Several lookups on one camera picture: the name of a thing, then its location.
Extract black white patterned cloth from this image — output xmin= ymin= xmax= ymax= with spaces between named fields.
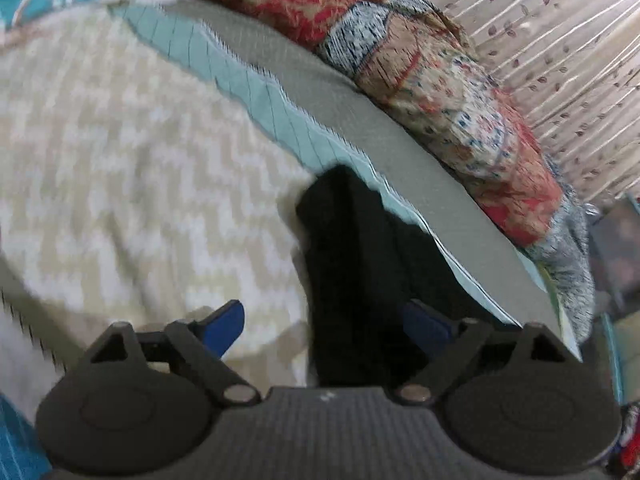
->
xmin=524 ymin=194 xmax=599 ymax=344

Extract leaf print curtain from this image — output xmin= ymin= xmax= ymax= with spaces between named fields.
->
xmin=430 ymin=0 xmax=639 ymax=204

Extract clear plastic storage bins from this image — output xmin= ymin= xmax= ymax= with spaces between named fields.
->
xmin=589 ymin=195 xmax=639 ymax=404

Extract patterned bedsheet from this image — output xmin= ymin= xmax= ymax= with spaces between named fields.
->
xmin=1 ymin=2 xmax=577 ymax=419

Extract black pants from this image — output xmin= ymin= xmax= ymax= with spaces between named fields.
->
xmin=296 ymin=165 xmax=503 ymax=389

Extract red floral quilt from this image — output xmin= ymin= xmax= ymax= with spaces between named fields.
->
xmin=216 ymin=0 xmax=563 ymax=247

